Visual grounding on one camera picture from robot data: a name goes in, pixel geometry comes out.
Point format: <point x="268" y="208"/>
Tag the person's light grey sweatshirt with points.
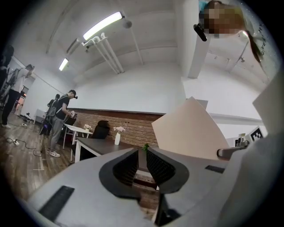
<point x="255" y="188"/>

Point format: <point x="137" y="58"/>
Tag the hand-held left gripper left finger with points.
<point x="121" y="173"/>

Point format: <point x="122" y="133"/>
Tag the long lit ceiling lamp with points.
<point x="103" y="25"/>

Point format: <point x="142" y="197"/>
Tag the person's head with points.
<point x="222" y="20"/>

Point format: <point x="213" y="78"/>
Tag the white ceiling pipes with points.
<point x="108" y="55"/>

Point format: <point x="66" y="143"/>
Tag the white table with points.
<point x="75" y="129"/>

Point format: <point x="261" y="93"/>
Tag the black head-mounted camera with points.
<point x="200" y="32"/>

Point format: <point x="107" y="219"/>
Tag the small lit ceiling lamp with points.
<point x="63" y="64"/>

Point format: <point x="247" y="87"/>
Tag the green leafy sprig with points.
<point x="145" y="147"/>

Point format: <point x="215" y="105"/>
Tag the pink flower bouquet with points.
<point x="119" y="129"/>

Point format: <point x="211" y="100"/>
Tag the beige cardboard box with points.
<point x="188" y="128"/>

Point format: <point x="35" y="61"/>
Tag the white power strip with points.
<point x="16" y="142"/>

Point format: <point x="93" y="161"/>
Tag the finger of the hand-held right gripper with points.
<point x="228" y="151"/>

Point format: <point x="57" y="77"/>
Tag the round white ceiling fixture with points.
<point x="127" y="23"/>

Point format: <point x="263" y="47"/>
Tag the small vase with pink flowers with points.
<point x="87" y="127"/>

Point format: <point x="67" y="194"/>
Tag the dark grey table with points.
<point x="99" y="145"/>

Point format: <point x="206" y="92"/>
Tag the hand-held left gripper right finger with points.
<point x="165" y="171"/>

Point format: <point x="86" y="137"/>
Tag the black office chair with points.
<point x="101" y="130"/>

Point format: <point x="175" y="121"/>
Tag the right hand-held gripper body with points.
<point x="257" y="135"/>

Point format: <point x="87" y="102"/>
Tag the white ceramic vase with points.
<point x="117" y="139"/>

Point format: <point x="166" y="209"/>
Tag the white low cabinet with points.
<point x="40" y="116"/>

